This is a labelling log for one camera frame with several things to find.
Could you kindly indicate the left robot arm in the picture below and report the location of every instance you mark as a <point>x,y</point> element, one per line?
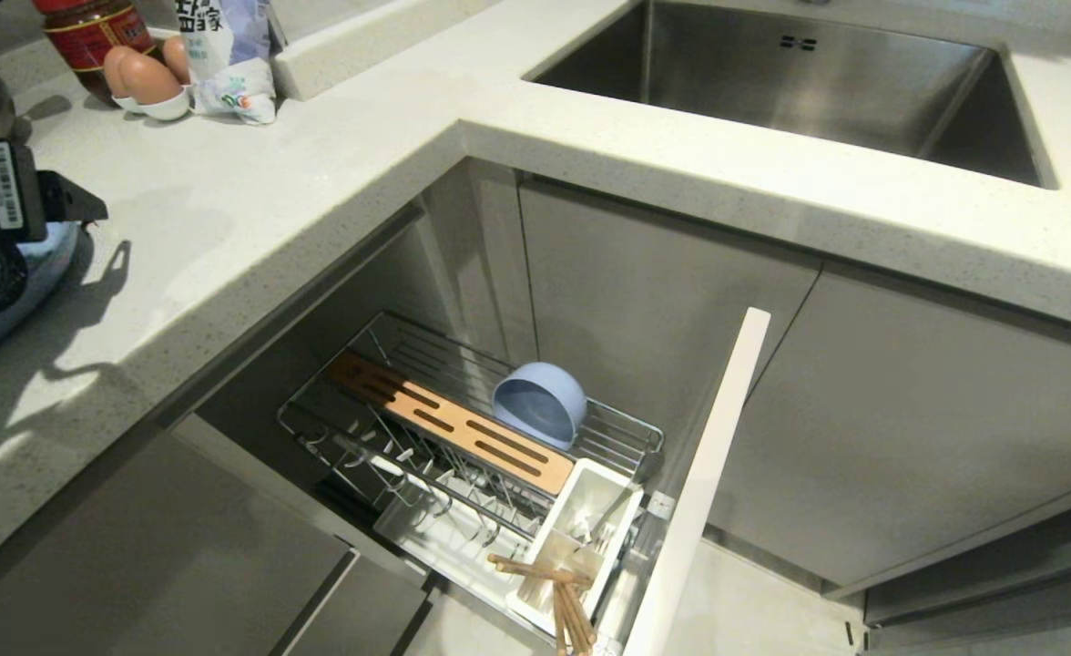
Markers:
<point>30,196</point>

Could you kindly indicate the white pull-out front panel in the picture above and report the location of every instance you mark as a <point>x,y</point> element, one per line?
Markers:
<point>708,474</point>

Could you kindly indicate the light blue dish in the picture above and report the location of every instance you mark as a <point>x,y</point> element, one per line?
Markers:
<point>44,273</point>

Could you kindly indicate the blue bowl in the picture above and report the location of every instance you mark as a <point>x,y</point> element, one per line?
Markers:
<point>554,392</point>

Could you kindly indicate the grey cabinet door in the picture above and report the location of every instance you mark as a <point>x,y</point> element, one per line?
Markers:
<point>645,310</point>
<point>936,428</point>

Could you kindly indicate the slotted wooden knife board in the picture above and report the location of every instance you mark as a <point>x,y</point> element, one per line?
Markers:
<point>554,476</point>

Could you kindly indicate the white utensil holder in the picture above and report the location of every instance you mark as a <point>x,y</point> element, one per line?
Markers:
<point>622,510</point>

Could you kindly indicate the white drip tray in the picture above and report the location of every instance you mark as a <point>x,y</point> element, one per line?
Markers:
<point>444,547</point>

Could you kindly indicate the wooden chopstick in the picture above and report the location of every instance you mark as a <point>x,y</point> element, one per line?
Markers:
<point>585,624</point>
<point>560,629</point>
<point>572,620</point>
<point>526,569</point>

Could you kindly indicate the grey drawer front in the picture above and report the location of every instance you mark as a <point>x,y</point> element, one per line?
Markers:
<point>135,565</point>
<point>362,610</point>

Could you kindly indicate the stainless steel sink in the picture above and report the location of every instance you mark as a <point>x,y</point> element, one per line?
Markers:
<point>772,91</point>

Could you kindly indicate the white and blue bag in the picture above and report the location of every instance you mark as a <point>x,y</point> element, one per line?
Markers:
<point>226,46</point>

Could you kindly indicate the white egg holder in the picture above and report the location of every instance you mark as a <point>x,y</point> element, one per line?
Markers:
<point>167,107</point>

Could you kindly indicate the brown egg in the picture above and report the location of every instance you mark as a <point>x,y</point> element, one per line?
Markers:
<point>178,56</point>
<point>139,77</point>

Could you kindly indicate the red sauce jar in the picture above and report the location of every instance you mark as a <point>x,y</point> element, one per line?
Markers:
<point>98,36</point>

